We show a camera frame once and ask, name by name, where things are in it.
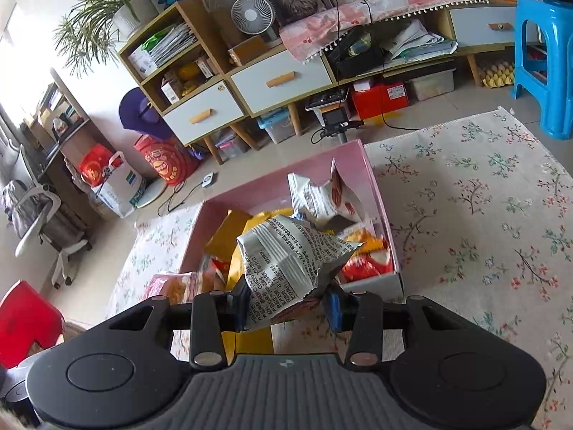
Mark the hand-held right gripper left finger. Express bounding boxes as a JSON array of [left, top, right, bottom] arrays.
[[102, 275, 254, 370]]

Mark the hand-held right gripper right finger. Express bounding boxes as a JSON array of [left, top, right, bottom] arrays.
[[325, 285, 471, 367]]

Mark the pink snack packet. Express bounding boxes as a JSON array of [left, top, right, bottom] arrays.
[[147, 270, 227, 306]]

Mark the silver snack packet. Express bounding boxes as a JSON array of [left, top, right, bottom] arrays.
[[236, 215, 364, 333]]

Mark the pink cardboard box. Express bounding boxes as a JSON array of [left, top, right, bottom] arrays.
[[179, 139, 406, 306]]

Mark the red plastic stool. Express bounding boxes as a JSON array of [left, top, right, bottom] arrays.
[[0, 280, 66, 370]]

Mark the clear storage bin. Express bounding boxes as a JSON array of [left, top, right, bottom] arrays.
[[214, 128, 250, 160]]

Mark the red printed bag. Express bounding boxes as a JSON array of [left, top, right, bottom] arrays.
[[133, 135, 201, 187]]

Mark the white shopping bag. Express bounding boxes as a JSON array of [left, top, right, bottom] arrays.
[[92, 151, 147, 219]]

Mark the white office chair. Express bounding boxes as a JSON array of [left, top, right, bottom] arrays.
[[2, 143, 93, 290]]

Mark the blue lid storage bin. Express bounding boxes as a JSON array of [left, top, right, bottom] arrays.
[[256, 107, 299, 145]]

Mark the red gift bag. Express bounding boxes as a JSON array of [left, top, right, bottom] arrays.
[[80, 144, 122, 189]]

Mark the black white electronic device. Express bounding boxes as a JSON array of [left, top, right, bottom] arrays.
[[305, 86, 351, 111]]

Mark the purple hat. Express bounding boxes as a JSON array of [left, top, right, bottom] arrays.
[[117, 87, 176, 140]]

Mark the red box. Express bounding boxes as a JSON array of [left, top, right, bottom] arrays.
[[350, 81, 411, 120]]

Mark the small cardboard box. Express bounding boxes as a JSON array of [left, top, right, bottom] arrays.
[[160, 69, 185, 105]]

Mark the clear storage box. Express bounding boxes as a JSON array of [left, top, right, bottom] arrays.
[[405, 69, 456, 102]]

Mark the black open box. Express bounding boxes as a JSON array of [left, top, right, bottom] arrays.
[[323, 30, 388, 80]]

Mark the low wooden cabinet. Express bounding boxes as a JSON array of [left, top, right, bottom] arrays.
[[224, 0, 544, 140]]

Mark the brown wooden box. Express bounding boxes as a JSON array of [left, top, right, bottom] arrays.
[[227, 35, 270, 66]]

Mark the dark shelf rack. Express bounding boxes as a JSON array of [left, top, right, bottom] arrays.
[[20, 68, 96, 189]]

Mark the tall wooden shelf cabinet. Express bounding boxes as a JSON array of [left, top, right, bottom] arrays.
[[117, 0, 254, 166]]

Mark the stack of magazines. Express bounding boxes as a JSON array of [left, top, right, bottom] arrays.
[[140, 22, 201, 71]]

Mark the egg tray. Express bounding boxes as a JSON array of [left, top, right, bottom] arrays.
[[476, 59, 516, 89]]

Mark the white desk fan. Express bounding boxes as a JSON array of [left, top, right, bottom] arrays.
[[230, 0, 281, 44]]

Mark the pink printed cloth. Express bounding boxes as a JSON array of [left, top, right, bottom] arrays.
[[280, 0, 520, 64]]

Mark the potted green plant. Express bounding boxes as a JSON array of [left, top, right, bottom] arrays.
[[53, 0, 168, 78]]

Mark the blue plastic stool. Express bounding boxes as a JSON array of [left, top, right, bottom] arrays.
[[510, 0, 573, 140]]

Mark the black camera on tripod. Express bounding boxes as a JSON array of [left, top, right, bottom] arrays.
[[311, 106, 366, 145]]

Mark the white drawer wooden handle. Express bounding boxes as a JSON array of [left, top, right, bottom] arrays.
[[448, 5, 521, 49], [230, 49, 335, 115], [162, 81, 246, 146]]

